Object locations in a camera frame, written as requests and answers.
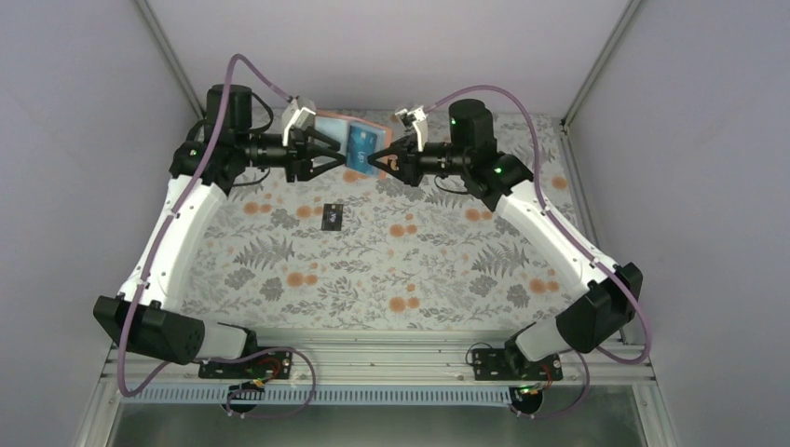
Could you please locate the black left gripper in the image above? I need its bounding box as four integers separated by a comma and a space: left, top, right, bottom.
236, 125, 344, 182

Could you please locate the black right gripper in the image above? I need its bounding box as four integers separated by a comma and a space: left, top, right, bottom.
367, 133, 469, 187

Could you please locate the blue credit card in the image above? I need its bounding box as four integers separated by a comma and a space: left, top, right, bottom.
346, 123, 386, 177

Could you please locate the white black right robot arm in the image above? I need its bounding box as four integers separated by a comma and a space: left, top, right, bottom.
368, 99, 643, 379

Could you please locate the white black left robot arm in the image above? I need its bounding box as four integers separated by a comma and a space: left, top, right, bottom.
93, 85, 345, 377

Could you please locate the floral patterned table mat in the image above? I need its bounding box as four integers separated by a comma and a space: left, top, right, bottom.
175, 107, 584, 332

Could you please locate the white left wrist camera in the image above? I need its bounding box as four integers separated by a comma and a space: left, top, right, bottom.
280, 96, 317, 147

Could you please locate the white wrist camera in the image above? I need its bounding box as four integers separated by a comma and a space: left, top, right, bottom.
394, 105, 429, 152
280, 96, 317, 147

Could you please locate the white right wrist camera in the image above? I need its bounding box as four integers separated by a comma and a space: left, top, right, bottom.
394, 105, 429, 152

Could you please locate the aluminium mounting rail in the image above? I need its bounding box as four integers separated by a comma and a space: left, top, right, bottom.
125, 329, 656, 386

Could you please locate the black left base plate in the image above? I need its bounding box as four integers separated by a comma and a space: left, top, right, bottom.
198, 351, 293, 381

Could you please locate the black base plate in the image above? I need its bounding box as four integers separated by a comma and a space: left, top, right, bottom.
468, 347, 564, 382
198, 351, 293, 381

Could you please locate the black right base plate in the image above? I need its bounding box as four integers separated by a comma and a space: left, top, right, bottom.
468, 347, 564, 382

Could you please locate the grey slotted cable duct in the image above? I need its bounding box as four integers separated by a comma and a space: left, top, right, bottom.
123, 384, 511, 407

